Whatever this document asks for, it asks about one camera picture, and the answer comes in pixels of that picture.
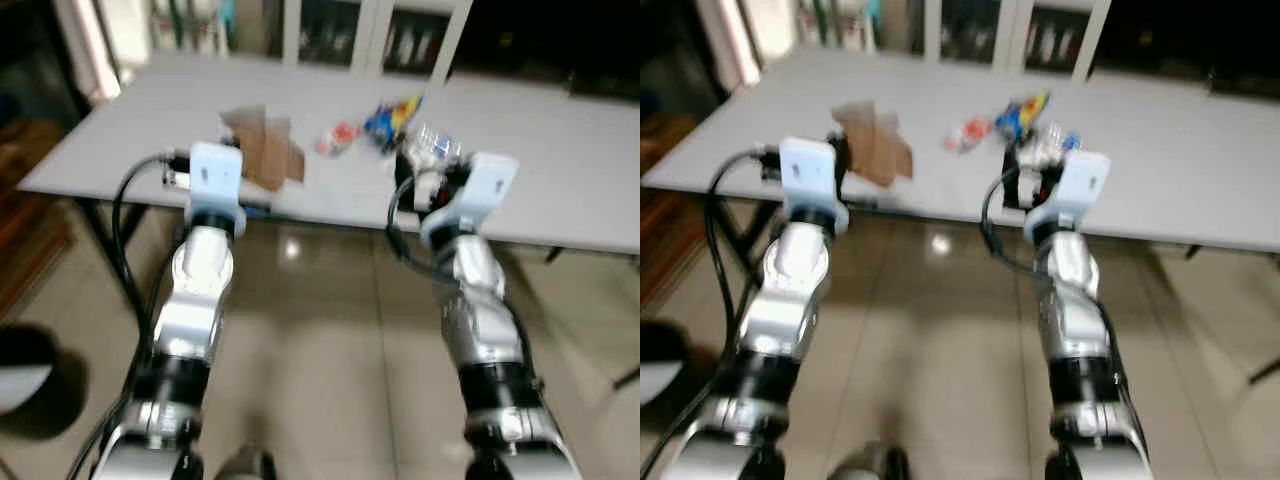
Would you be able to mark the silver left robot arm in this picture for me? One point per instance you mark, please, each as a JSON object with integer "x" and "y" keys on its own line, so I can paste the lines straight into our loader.
{"x": 190, "y": 320}
{"x": 785, "y": 310}

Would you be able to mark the clear plastic bottle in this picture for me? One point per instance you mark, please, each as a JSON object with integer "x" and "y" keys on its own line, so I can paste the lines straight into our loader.
{"x": 432, "y": 145}
{"x": 1058, "y": 142}

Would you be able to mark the grey table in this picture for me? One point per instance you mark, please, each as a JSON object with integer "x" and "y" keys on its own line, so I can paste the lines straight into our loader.
{"x": 1180, "y": 150}
{"x": 560, "y": 160}

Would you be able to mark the brown wooden furniture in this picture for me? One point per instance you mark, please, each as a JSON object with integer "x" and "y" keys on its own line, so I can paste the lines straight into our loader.
{"x": 660, "y": 220}
{"x": 30, "y": 230}

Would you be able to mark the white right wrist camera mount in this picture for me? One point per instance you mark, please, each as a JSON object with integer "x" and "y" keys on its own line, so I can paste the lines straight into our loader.
{"x": 480, "y": 195}
{"x": 1078, "y": 185}

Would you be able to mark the white glass door cabinet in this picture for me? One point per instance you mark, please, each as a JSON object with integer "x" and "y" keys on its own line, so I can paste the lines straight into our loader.
{"x": 1000, "y": 32}
{"x": 340, "y": 35}

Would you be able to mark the red white snack packet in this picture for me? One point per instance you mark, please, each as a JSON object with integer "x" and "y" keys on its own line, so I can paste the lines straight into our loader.
{"x": 338, "y": 138}
{"x": 966, "y": 134}

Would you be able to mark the brown cardboard piece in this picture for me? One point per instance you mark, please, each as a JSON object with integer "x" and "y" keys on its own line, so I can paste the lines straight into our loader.
{"x": 880, "y": 148}
{"x": 268, "y": 150}

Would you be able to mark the black round rubbish bin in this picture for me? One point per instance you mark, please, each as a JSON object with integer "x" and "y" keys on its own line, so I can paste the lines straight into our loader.
{"x": 22, "y": 365}
{"x": 658, "y": 360}

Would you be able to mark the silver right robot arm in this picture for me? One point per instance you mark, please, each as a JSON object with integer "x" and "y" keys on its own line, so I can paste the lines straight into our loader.
{"x": 1085, "y": 320}
{"x": 485, "y": 330}

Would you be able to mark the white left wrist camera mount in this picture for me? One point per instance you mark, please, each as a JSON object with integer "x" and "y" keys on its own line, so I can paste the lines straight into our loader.
{"x": 215, "y": 178}
{"x": 808, "y": 175}

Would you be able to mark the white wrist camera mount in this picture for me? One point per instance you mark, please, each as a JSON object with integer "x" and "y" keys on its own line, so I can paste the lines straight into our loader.
{"x": 480, "y": 195}
{"x": 215, "y": 178}
{"x": 1078, "y": 185}
{"x": 808, "y": 175}

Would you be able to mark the blue yellow snack packet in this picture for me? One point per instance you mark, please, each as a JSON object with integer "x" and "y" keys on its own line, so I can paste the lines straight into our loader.
{"x": 1020, "y": 115}
{"x": 388, "y": 120}

